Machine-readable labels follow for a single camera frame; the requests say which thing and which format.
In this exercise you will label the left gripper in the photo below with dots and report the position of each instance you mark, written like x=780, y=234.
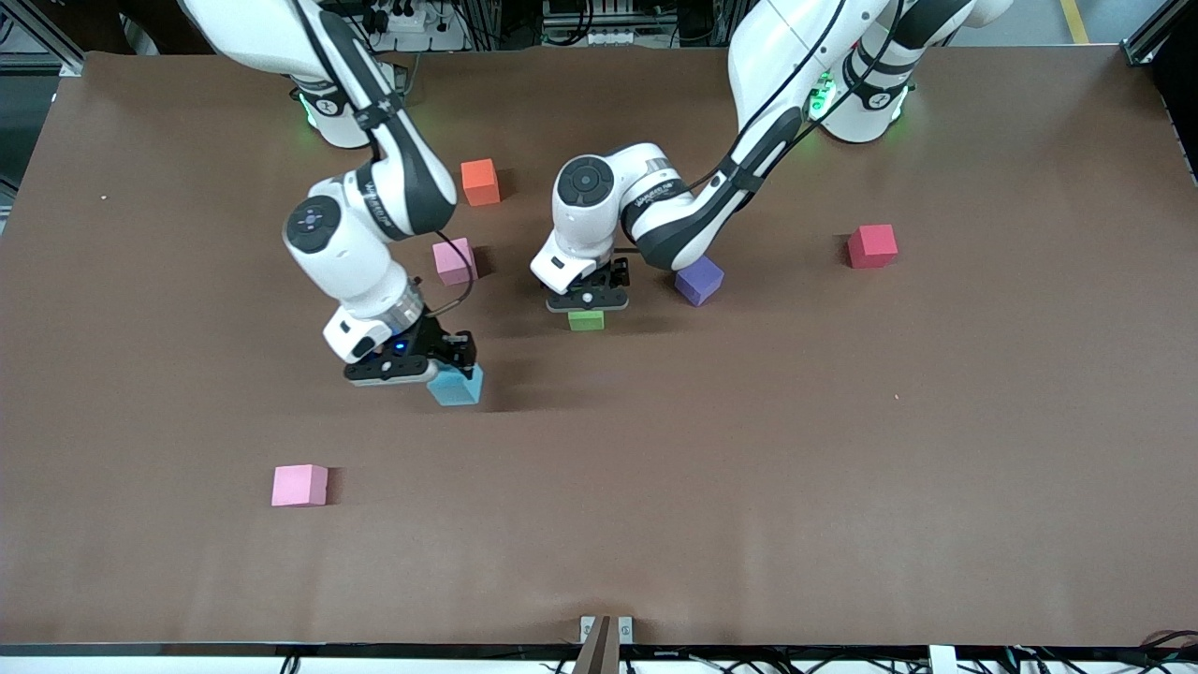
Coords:
x=616, y=273

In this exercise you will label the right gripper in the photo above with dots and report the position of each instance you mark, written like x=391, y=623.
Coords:
x=436, y=338

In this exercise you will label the teal foam cube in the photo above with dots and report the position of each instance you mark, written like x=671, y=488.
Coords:
x=457, y=388

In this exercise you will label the purple foam cube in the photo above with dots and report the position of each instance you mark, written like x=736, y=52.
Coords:
x=699, y=283

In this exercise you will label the pink foam cube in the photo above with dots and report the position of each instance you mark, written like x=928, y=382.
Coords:
x=299, y=485
x=455, y=262

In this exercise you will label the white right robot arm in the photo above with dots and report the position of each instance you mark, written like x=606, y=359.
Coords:
x=346, y=253

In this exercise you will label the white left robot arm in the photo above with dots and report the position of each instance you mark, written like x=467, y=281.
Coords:
x=674, y=220

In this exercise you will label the green foam cube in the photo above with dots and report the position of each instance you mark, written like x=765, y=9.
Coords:
x=587, y=321

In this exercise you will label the orange foam cube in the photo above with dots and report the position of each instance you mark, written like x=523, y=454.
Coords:
x=480, y=182

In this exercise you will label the brown table cover mat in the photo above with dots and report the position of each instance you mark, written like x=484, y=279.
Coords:
x=749, y=487

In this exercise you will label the grey power strip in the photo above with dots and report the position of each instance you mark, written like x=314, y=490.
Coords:
x=599, y=37

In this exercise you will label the red foam cube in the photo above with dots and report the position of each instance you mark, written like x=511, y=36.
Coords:
x=872, y=245

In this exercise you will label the white power strip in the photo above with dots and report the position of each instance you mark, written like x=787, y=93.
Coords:
x=421, y=23

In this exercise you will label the black table edge rail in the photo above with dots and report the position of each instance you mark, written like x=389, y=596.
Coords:
x=281, y=649

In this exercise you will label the white metal bracket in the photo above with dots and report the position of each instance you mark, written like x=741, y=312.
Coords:
x=586, y=627

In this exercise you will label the aluminium frame strut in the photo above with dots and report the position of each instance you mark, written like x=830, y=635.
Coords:
x=42, y=33

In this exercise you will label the black frame strut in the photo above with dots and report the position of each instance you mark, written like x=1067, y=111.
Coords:
x=1161, y=28

